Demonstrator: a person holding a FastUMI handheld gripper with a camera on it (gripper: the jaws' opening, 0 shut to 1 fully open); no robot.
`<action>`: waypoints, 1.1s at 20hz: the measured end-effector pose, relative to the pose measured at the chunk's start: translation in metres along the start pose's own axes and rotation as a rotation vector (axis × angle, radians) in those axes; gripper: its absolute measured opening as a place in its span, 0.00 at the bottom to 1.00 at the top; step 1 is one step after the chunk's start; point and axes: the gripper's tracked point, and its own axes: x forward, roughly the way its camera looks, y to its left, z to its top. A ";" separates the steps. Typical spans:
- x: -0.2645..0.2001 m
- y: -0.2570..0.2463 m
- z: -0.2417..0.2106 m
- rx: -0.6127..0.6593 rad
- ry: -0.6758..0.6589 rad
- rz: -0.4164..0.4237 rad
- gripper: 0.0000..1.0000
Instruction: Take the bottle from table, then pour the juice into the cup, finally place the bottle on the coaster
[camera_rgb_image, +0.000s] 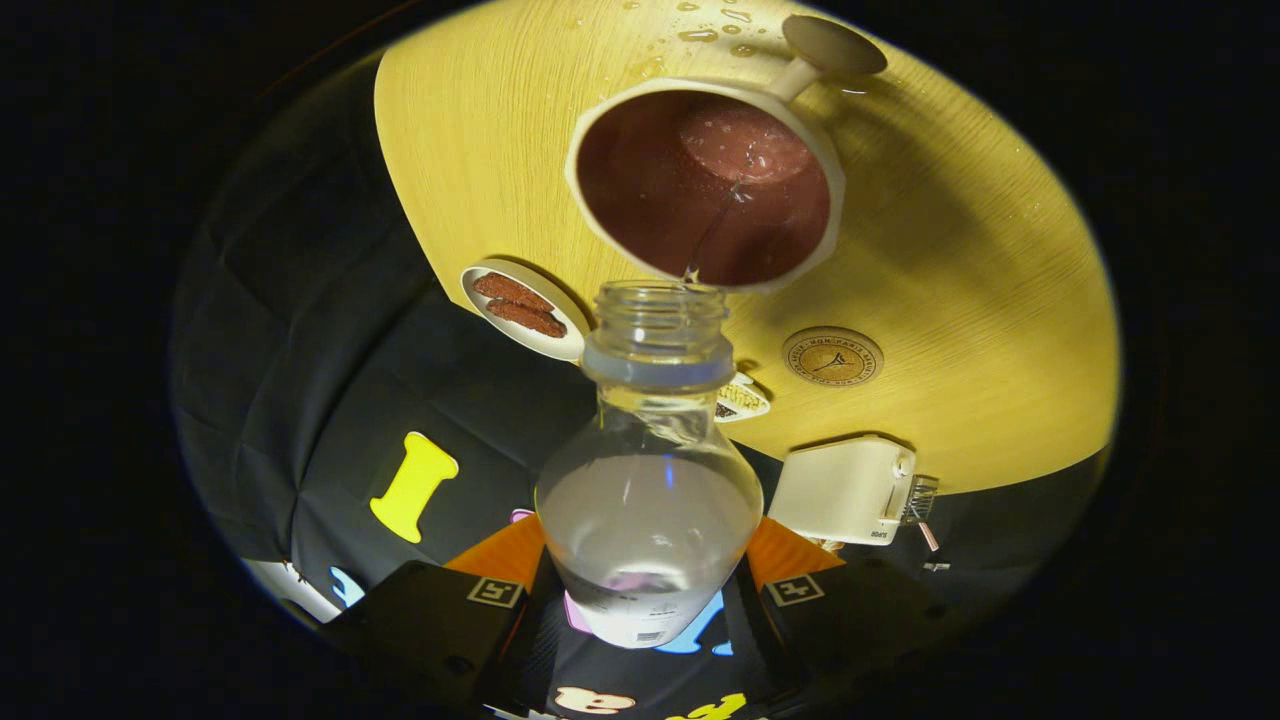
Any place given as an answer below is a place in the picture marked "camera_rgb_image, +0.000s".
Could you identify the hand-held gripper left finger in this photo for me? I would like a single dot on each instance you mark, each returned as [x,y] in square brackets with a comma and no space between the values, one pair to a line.
[525,640]

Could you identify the round wooden coaster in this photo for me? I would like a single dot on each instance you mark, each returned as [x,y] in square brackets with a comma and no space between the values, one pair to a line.
[833,357]

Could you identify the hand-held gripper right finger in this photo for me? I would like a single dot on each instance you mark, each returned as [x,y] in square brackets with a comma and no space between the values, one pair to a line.
[755,630]

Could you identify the red meat piece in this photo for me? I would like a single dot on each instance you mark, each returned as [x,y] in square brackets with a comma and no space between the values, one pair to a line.
[528,319]
[512,292]

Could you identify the clear plastic juice bottle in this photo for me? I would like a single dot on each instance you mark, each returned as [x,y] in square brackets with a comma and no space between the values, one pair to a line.
[645,520]

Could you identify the wooden table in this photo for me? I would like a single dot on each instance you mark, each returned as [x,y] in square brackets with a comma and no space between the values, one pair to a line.
[980,300]

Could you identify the pink striped straw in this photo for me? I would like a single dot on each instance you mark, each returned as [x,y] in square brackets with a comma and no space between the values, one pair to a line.
[929,537]

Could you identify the cream white toaster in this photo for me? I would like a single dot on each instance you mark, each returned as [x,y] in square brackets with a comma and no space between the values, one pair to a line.
[840,490]

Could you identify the white oval plate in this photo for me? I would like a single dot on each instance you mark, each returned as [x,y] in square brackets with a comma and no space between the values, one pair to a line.
[555,345]

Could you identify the white divided snack dish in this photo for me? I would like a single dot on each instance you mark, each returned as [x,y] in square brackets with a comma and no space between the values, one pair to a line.
[742,402]

